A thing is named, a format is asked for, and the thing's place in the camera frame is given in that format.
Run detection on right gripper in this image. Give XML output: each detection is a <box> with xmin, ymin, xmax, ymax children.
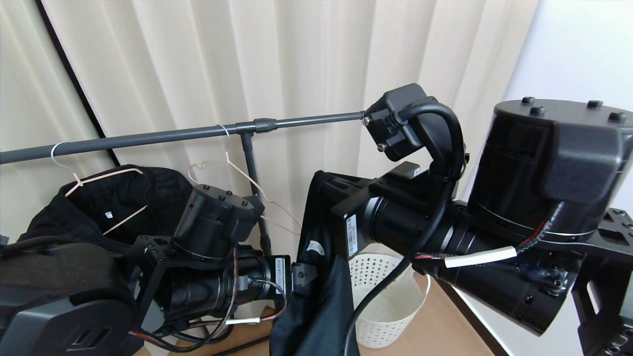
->
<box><xmin>331</xmin><ymin>194</ymin><xmax>470</xmax><ymax>259</ymax></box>

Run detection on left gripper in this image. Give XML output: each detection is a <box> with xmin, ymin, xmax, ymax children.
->
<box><xmin>166</xmin><ymin>255</ymin><xmax>292</xmax><ymax>319</ymax></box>

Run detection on black garment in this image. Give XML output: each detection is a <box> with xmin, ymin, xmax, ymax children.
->
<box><xmin>270</xmin><ymin>171</ymin><xmax>356</xmax><ymax>356</ymax></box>

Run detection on black shorts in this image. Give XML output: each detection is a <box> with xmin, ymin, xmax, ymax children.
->
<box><xmin>19</xmin><ymin>165</ymin><xmax>198</xmax><ymax>255</ymax></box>

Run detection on pink clothes hanger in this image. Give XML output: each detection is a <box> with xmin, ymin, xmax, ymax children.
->
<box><xmin>188</xmin><ymin>125</ymin><xmax>302</xmax><ymax>236</ymax></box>
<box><xmin>51</xmin><ymin>142</ymin><xmax>149</xmax><ymax>236</ymax></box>

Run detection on white laundry basket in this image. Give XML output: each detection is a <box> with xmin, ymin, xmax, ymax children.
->
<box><xmin>349</xmin><ymin>253</ymin><xmax>432</xmax><ymax>349</ymax></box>

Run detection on black clothes rack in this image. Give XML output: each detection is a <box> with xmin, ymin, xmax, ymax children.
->
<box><xmin>0</xmin><ymin>112</ymin><xmax>366</xmax><ymax>356</ymax></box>

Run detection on white curtain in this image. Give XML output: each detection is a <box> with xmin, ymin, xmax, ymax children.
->
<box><xmin>42</xmin><ymin>0</ymin><xmax>540</xmax><ymax>327</ymax></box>
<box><xmin>0</xmin><ymin>0</ymin><xmax>119</xmax><ymax>243</ymax></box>

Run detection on black cable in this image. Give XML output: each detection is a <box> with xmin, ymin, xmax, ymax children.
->
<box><xmin>344</xmin><ymin>101</ymin><xmax>466</xmax><ymax>356</ymax></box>
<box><xmin>130</xmin><ymin>316</ymin><xmax>235</xmax><ymax>353</ymax></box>
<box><xmin>0</xmin><ymin>235</ymin><xmax>75</xmax><ymax>255</ymax></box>

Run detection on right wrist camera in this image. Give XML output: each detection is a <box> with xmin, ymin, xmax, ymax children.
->
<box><xmin>362</xmin><ymin>83</ymin><xmax>446</xmax><ymax>198</ymax></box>

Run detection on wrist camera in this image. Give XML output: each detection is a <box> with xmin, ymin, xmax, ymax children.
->
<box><xmin>291</xmin><ymin>261</ymin><xmax>318</xmax><ymax>298</ymax></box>
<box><xmin>362</xmin><ymin>83</ymin><xmax>446</xmax><ymax>198</ymax></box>

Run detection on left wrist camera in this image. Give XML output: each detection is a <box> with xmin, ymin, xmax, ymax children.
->
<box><xmin>291</xmin><ymin>261</ymin><xmax>318</xmax><ymax>298</ymax></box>

